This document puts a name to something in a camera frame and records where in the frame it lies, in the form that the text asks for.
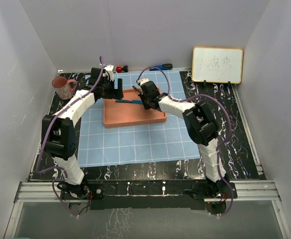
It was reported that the blue patterned knife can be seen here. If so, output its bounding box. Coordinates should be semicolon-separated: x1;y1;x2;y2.
115;99;143;105

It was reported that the orange plastic tray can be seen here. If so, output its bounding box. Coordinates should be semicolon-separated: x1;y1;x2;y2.
103;99;167;128

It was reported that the blue checked tablecloth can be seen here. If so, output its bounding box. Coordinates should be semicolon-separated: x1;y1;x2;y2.
78;70;201;168

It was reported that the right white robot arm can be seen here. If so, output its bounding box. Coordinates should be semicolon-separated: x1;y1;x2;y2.
137;78;229;198

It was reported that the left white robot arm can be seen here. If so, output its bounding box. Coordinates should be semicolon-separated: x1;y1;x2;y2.
40;65;123;199

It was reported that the red capped marker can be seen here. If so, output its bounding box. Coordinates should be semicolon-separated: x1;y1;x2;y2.
116;65;129;73

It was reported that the blue marker pen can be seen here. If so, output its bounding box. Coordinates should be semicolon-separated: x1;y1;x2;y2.
149;63;173;71

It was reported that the pink floral mug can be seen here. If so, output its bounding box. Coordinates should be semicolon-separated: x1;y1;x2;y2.
52;76;77;100

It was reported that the small framed whiteboard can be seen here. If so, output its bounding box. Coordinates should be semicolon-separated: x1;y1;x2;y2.
192;46;243;84

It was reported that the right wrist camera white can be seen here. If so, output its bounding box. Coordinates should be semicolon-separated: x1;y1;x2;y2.
136;78;149;86

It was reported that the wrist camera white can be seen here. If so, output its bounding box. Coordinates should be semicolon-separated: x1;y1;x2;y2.
102;65;115;81
136;78;149;86

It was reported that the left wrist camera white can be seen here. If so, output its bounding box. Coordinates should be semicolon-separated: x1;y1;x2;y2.
102;65;115;81

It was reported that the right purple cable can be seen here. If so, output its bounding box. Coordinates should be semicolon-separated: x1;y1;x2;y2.
136;66;235;217

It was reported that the purple cable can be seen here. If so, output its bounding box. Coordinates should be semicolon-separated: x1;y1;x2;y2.
36;56;105;217
136;66;235;217

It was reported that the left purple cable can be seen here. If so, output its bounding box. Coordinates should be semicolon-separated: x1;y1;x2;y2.
36;56;105;217

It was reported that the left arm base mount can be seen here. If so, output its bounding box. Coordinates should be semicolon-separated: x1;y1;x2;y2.
57;181;104;201

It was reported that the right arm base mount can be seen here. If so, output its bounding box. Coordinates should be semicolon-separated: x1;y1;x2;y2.
182;181;238;199

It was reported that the aluminium frame rail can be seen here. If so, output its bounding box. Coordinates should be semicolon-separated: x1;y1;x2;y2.
14;180;280;203

